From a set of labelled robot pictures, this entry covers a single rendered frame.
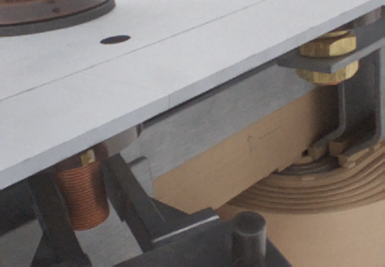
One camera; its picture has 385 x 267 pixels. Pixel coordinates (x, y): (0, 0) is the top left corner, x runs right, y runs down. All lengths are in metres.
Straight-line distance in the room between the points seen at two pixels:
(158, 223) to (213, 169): 0.32
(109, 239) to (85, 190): 0.08
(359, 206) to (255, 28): 0.43
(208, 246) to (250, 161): 0.39
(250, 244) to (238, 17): 0.10
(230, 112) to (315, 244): 0.19
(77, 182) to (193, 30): 0.14
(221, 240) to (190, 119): 0.25
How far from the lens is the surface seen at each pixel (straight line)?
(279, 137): 0.72
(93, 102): 0.21
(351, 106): 0.74
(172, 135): 0.53
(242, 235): 0.27
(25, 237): 0.40
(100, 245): 0.44
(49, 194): 0.36
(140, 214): 0.34
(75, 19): 0.31
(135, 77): 0.23
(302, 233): 0.67
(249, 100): 0.59
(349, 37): 0.54
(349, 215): 0.67
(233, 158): 0.67
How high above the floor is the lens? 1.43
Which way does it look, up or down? 22 degrees down
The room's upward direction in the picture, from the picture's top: 8 degrees counter-clockwise
